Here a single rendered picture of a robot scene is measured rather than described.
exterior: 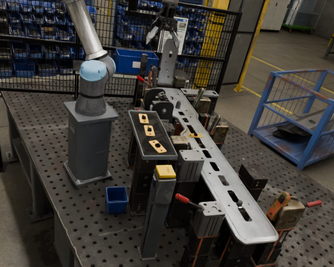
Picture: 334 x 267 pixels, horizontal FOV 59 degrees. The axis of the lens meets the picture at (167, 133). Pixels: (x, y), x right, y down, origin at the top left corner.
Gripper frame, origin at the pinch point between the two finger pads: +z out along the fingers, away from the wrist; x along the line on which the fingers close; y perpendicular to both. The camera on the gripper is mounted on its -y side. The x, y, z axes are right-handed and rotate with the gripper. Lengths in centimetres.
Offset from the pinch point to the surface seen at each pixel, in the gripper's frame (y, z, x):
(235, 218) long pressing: 71, 44, 20
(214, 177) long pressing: 47, 44, 21
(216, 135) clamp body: 8, 46, 40
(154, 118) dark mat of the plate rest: 21.9, 28.0, -4.1
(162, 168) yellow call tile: 59, 28, -10
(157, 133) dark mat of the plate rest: 35.4, 28.0, -5.6
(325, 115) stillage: -65, 66, 198
